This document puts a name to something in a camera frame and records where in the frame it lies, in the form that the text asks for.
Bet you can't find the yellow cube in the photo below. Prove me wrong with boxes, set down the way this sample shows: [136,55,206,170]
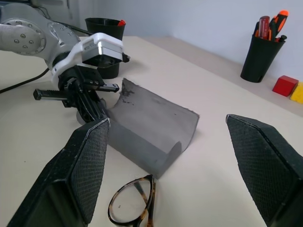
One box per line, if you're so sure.
[289,81,303,105]

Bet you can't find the tortoiseshell glasses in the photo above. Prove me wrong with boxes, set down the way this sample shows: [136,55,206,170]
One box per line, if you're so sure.
[107,174,157,227]

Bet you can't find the black tool cup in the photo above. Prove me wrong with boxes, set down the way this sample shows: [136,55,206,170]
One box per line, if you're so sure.
[240,34,286,84]

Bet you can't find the orange and black screwdriver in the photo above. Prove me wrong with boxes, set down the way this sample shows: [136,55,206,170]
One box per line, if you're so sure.
[268,9,290,40]

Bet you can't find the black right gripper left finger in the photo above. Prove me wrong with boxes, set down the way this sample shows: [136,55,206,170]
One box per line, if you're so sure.
[6,117,111,227]

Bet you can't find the red cube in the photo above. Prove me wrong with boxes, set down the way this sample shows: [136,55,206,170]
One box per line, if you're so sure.
[272,75,300,97]

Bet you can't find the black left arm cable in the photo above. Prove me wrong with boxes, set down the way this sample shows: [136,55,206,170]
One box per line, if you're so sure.
[0,67,50,95]

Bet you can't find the red handled screwdriver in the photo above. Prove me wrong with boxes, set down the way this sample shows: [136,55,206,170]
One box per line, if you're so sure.
[254,16,271,40]

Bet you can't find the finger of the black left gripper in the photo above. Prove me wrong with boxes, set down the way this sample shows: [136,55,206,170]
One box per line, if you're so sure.
[68,93,97,123]
[82,90,110,122]

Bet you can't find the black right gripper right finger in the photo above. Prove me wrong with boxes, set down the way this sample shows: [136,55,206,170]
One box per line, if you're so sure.
[225,113,303,227]

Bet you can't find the black marker cup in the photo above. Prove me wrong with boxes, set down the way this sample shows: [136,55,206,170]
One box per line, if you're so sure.
[84,17,127,80]

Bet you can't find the thin black cable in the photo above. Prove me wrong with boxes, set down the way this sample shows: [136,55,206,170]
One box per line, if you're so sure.
[52,20,93,36]

